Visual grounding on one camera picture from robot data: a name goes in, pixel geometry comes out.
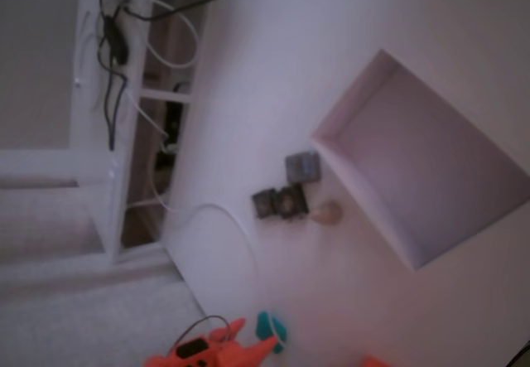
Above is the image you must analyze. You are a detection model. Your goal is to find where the black clear-lid case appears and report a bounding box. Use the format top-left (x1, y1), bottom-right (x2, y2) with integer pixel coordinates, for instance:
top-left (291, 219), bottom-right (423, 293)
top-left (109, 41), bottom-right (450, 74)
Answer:
top-left (272, 183), bottom-right (310, 224)
top-left (251, 189), bottom-right (277, 219)

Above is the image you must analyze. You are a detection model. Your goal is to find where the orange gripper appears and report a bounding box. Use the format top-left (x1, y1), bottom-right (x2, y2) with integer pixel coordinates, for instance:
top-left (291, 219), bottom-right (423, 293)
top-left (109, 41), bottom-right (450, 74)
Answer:
top-left (142, 318), bottom-right (277, 367)

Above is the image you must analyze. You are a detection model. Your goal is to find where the small beige bear figurine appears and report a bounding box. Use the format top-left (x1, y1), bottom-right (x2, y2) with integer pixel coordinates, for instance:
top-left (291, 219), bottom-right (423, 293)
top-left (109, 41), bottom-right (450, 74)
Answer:
top-left (311, 200), bottom-right (344, 225)

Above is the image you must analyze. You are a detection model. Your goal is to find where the black cable with switch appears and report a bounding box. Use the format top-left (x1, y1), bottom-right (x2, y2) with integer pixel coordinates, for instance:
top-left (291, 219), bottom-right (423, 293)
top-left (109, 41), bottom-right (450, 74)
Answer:
top-left (97, 0), bottom-right (229, 152)

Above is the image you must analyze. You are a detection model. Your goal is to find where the green cube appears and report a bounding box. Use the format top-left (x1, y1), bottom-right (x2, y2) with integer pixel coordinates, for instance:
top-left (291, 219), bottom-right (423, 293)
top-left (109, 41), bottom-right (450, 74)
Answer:
top-left (255, 311), bottom-right (287, 354)

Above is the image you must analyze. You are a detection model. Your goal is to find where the white metal rack frame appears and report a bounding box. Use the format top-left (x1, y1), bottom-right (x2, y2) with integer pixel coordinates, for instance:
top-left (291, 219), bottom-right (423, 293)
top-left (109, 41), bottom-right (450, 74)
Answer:
top-left (70, 0), bottom-right (208, 265)

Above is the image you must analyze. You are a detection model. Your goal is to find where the white looped cable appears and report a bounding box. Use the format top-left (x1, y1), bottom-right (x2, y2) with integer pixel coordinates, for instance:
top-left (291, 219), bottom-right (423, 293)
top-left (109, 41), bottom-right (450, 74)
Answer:
top-left (111, 0), bottom-right (200, 70)

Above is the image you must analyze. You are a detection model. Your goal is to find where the silver metal tin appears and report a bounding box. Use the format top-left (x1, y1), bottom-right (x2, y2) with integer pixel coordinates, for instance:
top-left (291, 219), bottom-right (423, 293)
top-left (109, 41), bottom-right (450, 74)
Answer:
top-left (284, 150), bottom-right (323, 184)

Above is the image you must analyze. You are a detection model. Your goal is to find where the thin dark servo wire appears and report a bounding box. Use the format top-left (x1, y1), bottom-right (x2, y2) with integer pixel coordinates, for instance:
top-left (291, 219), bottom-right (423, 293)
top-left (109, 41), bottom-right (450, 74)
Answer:
top-left (167, 315), bottom-right (233, 355)

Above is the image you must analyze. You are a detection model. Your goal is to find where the long white cable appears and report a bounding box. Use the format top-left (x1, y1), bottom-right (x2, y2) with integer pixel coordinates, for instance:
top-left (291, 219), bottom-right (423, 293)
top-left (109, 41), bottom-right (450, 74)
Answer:
top-left (149, 167), bottom-right (287, 355)

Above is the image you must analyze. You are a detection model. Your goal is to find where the white cardboard box bin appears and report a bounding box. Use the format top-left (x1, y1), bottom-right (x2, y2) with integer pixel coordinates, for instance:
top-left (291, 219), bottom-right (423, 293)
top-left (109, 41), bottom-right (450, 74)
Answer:
top-left (310, 48), bottom-right (530, 272)

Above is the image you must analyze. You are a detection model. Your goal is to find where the black power adapter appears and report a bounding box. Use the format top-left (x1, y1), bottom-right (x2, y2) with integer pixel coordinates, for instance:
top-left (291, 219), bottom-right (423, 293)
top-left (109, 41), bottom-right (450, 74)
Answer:
top-left (156, 80), bottom-right (192, 169)

